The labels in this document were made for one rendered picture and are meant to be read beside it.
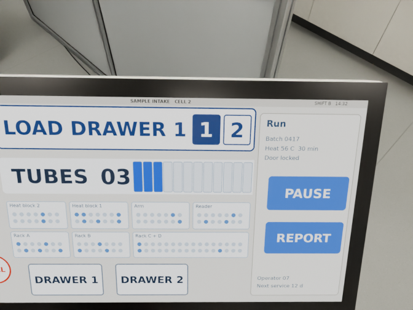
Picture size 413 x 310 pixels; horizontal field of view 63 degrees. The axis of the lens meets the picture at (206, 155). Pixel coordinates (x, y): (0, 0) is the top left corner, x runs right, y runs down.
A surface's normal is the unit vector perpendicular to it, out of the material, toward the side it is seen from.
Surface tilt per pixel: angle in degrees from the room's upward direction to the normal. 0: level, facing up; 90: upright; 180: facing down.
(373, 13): 90
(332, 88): 50
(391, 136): 0
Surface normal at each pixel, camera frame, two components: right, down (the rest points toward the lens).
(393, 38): -0.71, 0.56
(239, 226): 0.03, 0.25
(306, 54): 0.02, -0.58
